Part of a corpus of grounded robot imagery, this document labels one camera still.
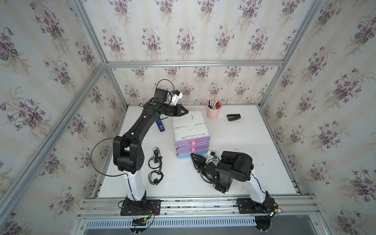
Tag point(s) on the white drawer cabinet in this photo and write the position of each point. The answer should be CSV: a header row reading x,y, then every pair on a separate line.
x,y
191,127

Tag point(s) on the black stapler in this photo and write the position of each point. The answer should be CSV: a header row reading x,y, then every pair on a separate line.
x,y
233,117

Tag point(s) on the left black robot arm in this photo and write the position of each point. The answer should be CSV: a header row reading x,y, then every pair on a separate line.
x,y
128,154

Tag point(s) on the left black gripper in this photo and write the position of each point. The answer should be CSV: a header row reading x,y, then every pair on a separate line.
x,y
177,108

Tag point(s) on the pink pen holder cup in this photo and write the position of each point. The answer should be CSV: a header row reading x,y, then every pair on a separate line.
x,y
213,109

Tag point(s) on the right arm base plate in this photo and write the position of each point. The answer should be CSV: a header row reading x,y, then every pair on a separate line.
x,y
248,206

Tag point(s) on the purple top drawer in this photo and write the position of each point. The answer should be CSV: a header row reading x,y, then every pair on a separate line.
x,y
192,141

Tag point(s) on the aluminium mounting rail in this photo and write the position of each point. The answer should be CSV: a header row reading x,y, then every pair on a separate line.
x,y
197,206

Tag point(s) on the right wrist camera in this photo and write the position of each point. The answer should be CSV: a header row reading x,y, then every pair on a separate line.
x,y
210,156

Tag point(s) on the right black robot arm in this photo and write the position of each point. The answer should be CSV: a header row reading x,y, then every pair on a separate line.
x,y
220,172

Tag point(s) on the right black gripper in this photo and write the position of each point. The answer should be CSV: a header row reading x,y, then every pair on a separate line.
x,y
199,164

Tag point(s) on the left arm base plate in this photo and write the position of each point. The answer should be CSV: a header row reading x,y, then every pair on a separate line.
x,y
148,207

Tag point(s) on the purple drawer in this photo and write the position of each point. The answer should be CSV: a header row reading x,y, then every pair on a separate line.
x,y
192,141
189,149

